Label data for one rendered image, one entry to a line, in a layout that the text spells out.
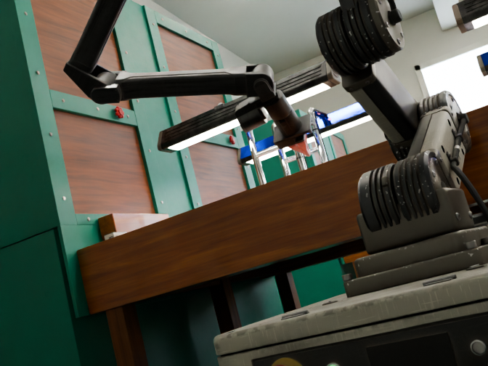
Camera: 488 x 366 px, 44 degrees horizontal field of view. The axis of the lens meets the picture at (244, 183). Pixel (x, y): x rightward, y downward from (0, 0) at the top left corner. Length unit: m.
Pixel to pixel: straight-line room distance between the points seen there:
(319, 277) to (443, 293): 3.90
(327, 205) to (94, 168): 0.87
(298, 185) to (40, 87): 0.88
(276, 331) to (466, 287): 0.23
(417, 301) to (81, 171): 1.43
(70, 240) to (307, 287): 2.98
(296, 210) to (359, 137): 5.53
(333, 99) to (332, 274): 3.04
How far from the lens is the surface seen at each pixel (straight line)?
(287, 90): 1.79
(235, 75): 1.43
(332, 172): 1.40
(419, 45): 7.04
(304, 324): 0.71
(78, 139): 1.98
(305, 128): 1.50
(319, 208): 1.41
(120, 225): 1.88
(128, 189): 2.09
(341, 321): 0.69
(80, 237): 1.83
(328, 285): 4.52
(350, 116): 2.31
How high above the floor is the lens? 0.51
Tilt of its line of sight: 11 degrees up
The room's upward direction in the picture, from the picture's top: 15 degrees counter-clockwise
